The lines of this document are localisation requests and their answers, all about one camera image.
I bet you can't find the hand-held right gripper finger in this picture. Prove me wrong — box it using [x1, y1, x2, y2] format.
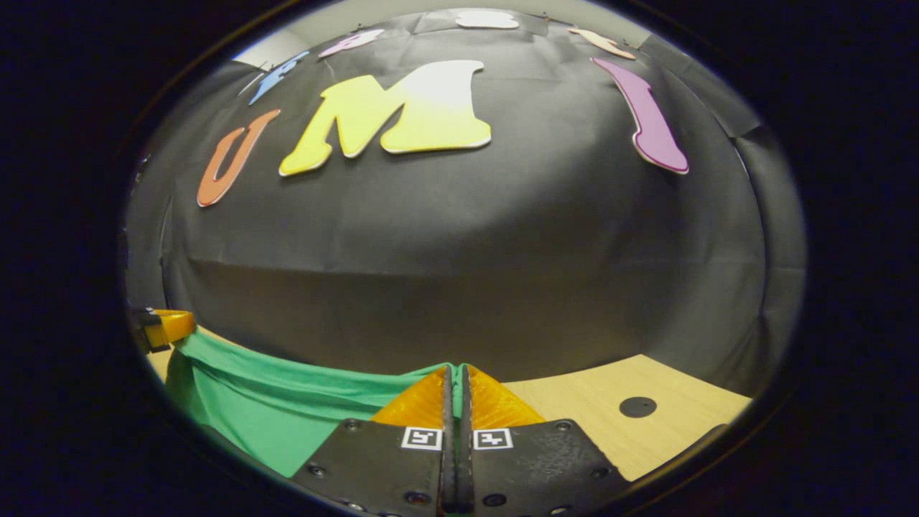
[459, 363, 633, 517]
[291, 363, 458, 517]

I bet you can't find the green T-shirt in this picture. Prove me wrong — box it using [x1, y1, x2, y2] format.
[165, 329, 464, 480]

